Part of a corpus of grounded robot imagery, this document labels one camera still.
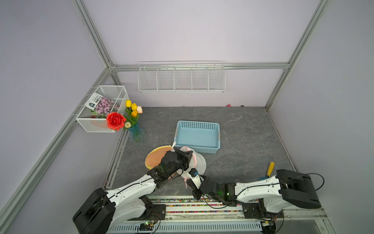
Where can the red artificial rose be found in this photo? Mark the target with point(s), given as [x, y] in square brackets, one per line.
[115, 121]

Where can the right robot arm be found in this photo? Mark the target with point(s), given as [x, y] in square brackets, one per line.
[285, 189]

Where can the orange mesh laundry bag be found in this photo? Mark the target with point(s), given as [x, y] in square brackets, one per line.
[155, 156]

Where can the purple flower packet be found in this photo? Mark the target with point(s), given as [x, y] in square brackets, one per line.
[100, 105]

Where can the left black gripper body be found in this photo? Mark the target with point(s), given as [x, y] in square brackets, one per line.
[183, 161]

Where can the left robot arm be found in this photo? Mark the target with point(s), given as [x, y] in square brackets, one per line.
[128, 196]

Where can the white wire corner basket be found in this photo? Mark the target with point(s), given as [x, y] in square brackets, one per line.
[97, 124]

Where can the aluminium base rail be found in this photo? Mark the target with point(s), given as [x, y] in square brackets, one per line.
[185, 215]

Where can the white mesh laundry bag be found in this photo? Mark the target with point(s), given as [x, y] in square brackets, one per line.
[197, 162]

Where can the tulip bouquet in vase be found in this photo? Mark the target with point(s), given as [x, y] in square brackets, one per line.
[133, 113]

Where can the long white wire shelf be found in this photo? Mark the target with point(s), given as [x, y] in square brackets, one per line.
[181, 78]

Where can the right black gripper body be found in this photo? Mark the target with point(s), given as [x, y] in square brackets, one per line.
[196, 192]

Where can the light blue plastic basket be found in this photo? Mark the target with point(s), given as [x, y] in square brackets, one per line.
[202, 137]

